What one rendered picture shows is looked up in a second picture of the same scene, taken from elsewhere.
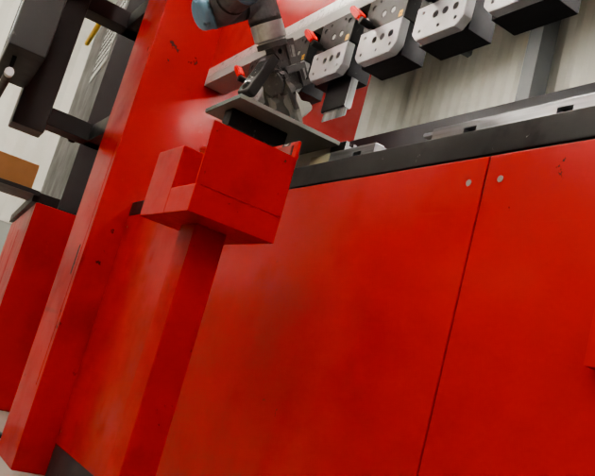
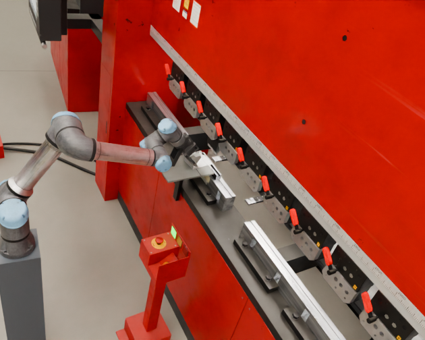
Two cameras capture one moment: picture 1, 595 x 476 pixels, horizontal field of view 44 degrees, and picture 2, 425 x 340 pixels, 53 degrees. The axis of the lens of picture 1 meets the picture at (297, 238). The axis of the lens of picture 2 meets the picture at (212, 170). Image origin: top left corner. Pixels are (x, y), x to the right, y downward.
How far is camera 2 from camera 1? 192 cm
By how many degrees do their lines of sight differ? 49
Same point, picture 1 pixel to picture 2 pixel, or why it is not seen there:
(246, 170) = (173, 268)
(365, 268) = (216, 281)
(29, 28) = (47, 29)
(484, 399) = not seen: outside the picture
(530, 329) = not seen: outside the picture
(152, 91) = (123, 49)
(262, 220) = (180, 274)
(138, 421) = (151, 309)
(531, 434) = not seen: outside the picture
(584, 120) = (268, 323)
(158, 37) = (119, 20)
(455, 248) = (237, 311)
